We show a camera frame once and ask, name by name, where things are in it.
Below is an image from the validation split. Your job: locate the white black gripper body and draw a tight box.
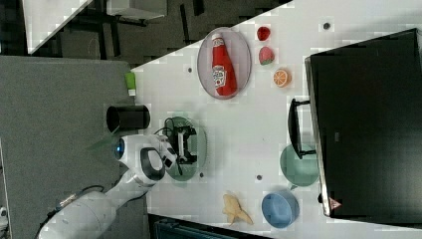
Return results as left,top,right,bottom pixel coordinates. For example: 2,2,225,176
173,126,197,164

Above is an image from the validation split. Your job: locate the green oval strainer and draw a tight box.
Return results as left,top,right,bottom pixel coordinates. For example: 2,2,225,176
162,116,207,181

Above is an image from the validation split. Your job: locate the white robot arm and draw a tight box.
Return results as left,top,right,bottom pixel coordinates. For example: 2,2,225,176
35,125,197,239

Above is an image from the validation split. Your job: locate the black cylinder cup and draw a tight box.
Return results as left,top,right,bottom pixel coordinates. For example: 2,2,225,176
105,106,150,132

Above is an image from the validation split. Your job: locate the red ketchup bottle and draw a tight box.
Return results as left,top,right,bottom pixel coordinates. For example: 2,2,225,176
212,33,238,97

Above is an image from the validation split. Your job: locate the green small bottle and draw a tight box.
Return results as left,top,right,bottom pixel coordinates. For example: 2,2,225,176
124,72,136,97

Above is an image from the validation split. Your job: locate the yellow banana toy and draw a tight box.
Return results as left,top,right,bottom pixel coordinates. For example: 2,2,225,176
222,194,254,225

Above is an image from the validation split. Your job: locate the purple round plate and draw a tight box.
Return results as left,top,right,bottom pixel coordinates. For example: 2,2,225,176
197,27,252,100

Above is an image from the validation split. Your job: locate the orange slice toy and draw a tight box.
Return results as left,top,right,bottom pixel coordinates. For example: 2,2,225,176
273,69,291,88

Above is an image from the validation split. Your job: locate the pink strawberry toy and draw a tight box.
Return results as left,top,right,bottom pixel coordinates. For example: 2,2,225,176
259,47,275,66

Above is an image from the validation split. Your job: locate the blue bowl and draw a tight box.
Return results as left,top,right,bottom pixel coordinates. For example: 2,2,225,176
261,190,300,229

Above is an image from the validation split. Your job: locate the green mug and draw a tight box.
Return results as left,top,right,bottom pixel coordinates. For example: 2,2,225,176
280,144,319,190

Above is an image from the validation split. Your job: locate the red strawberry toy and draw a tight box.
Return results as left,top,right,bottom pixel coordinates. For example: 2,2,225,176
257,27,271,41

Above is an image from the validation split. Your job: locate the toaster oven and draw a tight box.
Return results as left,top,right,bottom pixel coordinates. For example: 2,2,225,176
288,29,422,228

